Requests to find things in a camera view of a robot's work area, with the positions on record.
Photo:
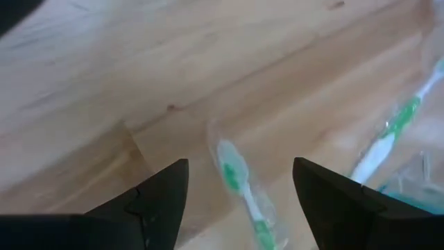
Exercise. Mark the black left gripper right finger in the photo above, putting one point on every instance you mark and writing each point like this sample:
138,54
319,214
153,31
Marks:
329,208

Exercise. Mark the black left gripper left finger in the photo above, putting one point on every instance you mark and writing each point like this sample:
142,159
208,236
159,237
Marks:
163,208

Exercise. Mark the green toothbrush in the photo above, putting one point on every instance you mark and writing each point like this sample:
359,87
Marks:
230,170
378,156

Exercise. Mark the blue mouthwash bottle white cap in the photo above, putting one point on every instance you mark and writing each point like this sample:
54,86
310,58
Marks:
426,205

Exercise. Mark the clear acrylic organizer box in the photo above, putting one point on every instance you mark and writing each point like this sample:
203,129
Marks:
416,180

